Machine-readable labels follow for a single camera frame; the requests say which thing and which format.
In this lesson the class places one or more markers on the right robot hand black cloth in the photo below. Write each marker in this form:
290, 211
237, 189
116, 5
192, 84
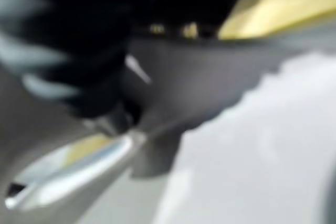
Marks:
86, 24

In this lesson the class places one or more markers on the yellow wooden shoe rack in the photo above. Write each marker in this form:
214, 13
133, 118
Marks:
283, 6

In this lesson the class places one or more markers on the dark grey slipper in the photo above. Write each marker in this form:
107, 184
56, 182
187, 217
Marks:
199, 77

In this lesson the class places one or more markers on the white slipper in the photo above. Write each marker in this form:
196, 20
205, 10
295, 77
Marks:
257, 155

